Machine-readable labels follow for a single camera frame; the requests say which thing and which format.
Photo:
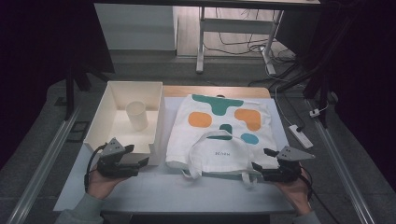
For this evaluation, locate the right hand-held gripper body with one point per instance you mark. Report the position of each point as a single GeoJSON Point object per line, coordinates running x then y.
{"type": "Point", "coordinates": [285, 171]}

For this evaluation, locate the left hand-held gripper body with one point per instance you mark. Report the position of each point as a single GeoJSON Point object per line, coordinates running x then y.
{"type": "Point", "coordinates": [112, 165]}

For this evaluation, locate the white cup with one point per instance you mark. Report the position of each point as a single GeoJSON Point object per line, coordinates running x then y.
{"type": "Point", "coordinates": [137, 115]}

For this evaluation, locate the white box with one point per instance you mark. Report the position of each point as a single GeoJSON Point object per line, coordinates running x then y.
{"type": "Point", "coordinates": [106, 118]}

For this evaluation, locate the white tote bag coloured patches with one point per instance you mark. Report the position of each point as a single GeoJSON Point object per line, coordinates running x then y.
{"type": "Point", "coordinates": [218, 146]}

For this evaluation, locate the person's left hand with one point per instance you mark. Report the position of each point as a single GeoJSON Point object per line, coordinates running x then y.
{"type": "Point", "coordinates": [102, 185]}

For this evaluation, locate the person's right hand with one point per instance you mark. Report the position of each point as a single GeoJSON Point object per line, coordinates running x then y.
{"type": "Point", "coordinates": [295, 193]}

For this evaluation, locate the white power strip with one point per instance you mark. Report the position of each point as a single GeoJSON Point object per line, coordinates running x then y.
{"type": "Point", "coordinates": [300, 136]}

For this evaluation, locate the white table mat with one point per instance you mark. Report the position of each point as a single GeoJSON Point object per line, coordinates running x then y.
{"type": "Point", "coordinates": [174, 193]}

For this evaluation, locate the black floor plate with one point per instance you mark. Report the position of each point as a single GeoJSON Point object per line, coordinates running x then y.
{"type": "Point", "coordinates": [78, 132]}

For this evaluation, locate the small white plug adapter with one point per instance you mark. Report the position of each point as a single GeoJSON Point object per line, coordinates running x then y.
{"type": "Point", "coordinates": [314, 113]}

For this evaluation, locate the black stand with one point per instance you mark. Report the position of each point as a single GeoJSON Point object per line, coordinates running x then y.
{"type": "Point", "coordinates": [70, 90]}
{"type": "Point", "coordinates": [320, 84]}

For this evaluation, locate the white cabinet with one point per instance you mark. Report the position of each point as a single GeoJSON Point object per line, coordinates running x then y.
{"type": "Point", "coordinates": [137, 28]}

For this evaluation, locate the metal floor rail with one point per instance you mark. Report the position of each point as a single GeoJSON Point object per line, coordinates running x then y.
{"type": "Point", "coordinates": [342, 168]}
{"type": "Point", "coordinates": [43, 161]}

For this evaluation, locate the white desk frame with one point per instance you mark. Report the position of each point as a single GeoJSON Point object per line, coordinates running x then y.
{"type": "Point", "coordinates": [233, 26]}

